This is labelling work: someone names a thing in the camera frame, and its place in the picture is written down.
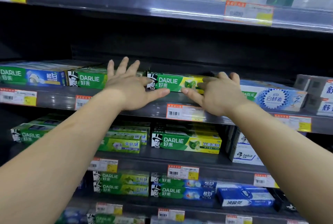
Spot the person's left hand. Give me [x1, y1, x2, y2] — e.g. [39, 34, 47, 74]
[104, 57, 171, 111]

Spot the person's left forearm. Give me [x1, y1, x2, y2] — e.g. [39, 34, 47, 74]
[0, 88, 123, 224]

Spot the green blue toothpaste box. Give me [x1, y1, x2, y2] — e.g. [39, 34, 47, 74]
[0, 61, 67, 87]
[151, 173, 217, 188]
[151, 184, 216, 201]

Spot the light green flower toothpaste box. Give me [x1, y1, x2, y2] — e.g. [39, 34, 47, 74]
[110, 125, 151, 145]
[98, 131, 142, 154]

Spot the grey white toothpaste box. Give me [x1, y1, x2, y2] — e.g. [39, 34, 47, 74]
[303, 96, 333, 117]
[294, 74, 333, 99]

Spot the dark shelf with clear rail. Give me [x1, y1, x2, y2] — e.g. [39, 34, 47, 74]
[10, 142, 280, 189]
[66, 195, 309, 224]
[0, 84, 333, 135]
[0, 0, 333, 33]

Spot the person's right forearm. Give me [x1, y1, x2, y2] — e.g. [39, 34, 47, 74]
[229, 100, 333, 224]

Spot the white blue toothpaste box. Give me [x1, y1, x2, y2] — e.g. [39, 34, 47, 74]
[239, 80, 308, 112]

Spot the green yellow toothpaste box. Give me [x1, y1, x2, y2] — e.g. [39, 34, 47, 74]
[151, 132, 222, 154]
[146, 72, 212, 95]
[153, 122, 219, 138]

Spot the person's right hand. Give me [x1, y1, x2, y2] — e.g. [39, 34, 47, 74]
[181, 72, 251, 117]

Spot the black toothpaste box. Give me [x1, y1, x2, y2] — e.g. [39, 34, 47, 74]
[273, 189, 297, 212]

